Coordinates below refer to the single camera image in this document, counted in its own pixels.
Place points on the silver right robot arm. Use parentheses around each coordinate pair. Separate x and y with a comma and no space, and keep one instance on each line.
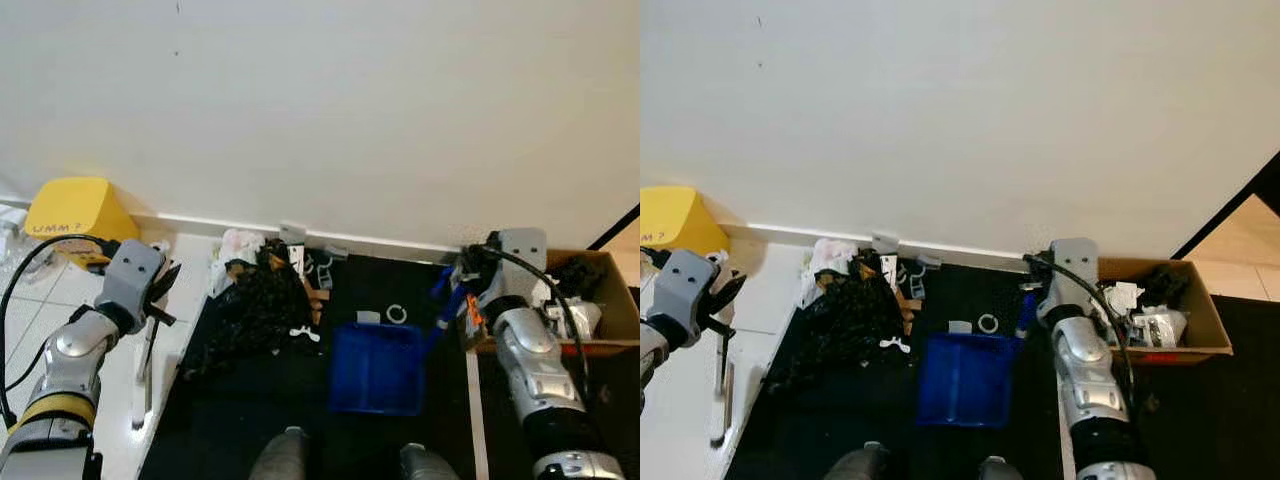
(535,360)
(1085,370)

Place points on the flat grey plastic piece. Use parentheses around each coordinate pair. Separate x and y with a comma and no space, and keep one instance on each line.
(928,260)
(335,250)

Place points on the white pink crumpled cloth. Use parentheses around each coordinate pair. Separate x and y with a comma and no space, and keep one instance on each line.
(833,255)
(240,245)

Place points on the black door frame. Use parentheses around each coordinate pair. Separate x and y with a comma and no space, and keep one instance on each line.
(1230,200)
(615,228)

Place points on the brown cardboard box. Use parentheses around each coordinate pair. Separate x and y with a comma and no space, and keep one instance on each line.
(615,310)
(1195,320)

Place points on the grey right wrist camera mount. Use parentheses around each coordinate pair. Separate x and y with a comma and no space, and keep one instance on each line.
(1075,265)
(520,255)

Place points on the grey right robot leg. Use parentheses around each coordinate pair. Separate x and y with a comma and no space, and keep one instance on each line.
(1000,468)
(430,465)

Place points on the black tangled clump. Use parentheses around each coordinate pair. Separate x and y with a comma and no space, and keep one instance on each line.
(1170,282)
(578,272)

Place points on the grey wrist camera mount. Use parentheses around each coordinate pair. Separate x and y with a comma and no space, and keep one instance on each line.
(130,275)
(683,285)
(1075,265)
(520,255)

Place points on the yellow plastic box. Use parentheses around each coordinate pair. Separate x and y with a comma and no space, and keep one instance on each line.
(75,205)
(675,215)

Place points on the small grey flat piece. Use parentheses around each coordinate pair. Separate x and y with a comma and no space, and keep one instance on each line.
(368,317)
(960,327)

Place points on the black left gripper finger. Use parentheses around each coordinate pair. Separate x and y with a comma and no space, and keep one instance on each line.
(728,290)
(722,326)
(168,278)
(163,316)

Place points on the blue plastic dustpan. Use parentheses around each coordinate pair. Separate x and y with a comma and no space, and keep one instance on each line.
(375,365)
(965,380)

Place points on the white crumpled paper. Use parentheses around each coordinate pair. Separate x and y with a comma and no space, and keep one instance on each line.
(1122,297)
(545,290)

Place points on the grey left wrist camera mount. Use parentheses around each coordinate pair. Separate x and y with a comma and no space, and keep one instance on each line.
(130,275)
(683,285)

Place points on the grey plastic block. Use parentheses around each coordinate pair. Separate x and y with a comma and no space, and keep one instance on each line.
(885,243)
(293,233)

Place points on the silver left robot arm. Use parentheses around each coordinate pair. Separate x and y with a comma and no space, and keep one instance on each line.
(652,350)
(70,350)

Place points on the white printed card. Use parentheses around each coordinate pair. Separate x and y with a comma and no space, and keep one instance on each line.
(889,268)
(297,258)

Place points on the grey robot leg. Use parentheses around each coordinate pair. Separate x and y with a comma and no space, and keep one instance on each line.
(280,455)
(865,462)
(1000,468)
(430,465)

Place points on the white silver packaged gadget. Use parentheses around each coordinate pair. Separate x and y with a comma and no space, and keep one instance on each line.
(580,315)
(1155,328)

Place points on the brown wooden piece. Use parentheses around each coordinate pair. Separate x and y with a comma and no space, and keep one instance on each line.
(908,310)
(318,300)

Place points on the grey left robot leg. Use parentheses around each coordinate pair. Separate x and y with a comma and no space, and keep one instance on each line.
(865,462)
(280,455)

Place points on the clear plastic bag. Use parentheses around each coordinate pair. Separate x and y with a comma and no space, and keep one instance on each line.
(10,250)

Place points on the grey blue plastic clip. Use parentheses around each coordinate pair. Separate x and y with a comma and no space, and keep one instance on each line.
(322,270)
(915,280)

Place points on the small white plastic hook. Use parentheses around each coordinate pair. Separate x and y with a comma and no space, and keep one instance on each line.
(305,333)
(895,345)

